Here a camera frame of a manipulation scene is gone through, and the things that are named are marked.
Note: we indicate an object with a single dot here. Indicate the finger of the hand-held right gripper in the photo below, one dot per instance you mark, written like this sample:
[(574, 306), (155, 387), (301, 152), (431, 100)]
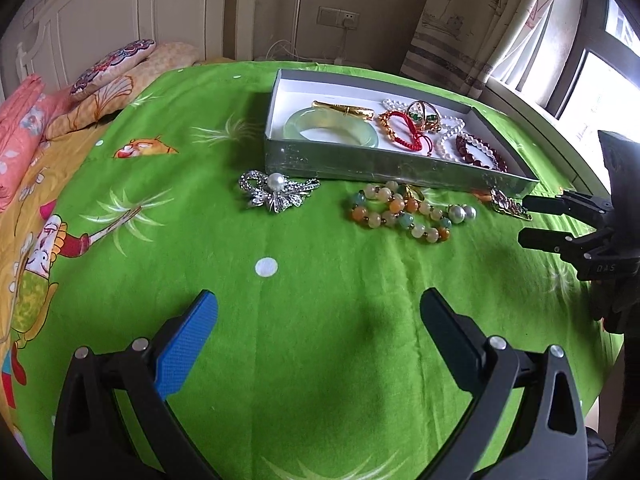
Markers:
[(550, 205), (542, 240)]

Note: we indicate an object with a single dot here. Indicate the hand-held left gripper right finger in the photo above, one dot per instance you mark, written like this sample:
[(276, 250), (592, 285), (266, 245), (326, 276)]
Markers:
[(450, 337)]

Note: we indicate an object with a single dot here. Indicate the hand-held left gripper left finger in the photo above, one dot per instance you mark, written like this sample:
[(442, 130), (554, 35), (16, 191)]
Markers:
[(187, 340)]

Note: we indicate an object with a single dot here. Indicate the enamel flower brooch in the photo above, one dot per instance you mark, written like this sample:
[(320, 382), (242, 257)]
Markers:
[(507, 205)]

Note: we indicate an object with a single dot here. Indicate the silver cardboard box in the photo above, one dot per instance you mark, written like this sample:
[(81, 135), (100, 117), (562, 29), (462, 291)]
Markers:
[(360, 160)]

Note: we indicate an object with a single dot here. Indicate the pale green jade bangle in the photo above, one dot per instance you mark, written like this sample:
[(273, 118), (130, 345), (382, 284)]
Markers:
[(327, 130)]

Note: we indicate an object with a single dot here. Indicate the person's right hand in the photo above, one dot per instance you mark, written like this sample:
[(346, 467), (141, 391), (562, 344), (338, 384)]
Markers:
[(622, 310)]

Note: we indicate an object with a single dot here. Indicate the pearl earrings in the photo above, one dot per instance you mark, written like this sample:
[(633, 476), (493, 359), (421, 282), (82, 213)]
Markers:
[(462, 213)]

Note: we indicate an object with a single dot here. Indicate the green printed bedsheet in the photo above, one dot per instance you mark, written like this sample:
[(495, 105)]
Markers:
[(325, 270)]

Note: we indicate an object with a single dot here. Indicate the silver pearl bow brooch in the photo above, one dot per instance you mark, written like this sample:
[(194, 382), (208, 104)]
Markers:
[(277, 190)]

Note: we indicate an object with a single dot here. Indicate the printed curtain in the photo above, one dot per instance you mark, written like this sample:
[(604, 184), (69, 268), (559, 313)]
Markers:
[(475, 25)]

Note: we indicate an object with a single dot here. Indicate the pink floral quilt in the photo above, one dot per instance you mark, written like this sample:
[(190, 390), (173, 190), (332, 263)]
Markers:
[(20, 130)]

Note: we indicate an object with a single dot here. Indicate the yellow patterned pillow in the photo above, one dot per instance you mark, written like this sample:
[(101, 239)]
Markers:
[(150, 70)]

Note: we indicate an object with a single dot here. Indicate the embroidered pillow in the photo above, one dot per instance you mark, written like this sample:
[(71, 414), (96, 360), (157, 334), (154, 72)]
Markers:
[(112, 65)]

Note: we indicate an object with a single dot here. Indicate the cream wooden headboard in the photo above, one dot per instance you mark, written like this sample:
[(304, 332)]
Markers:
[(125, 5)]

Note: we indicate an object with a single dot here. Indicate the window frame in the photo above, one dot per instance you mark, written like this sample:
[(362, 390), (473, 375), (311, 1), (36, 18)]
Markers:
[(585, 75)]

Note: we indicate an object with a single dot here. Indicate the wall power socket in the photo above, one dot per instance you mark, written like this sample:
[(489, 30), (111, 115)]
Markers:
[(350, 20)]

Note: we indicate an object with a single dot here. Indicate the wall light switch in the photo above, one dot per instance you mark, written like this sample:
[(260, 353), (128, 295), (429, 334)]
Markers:
[(328, 15)]

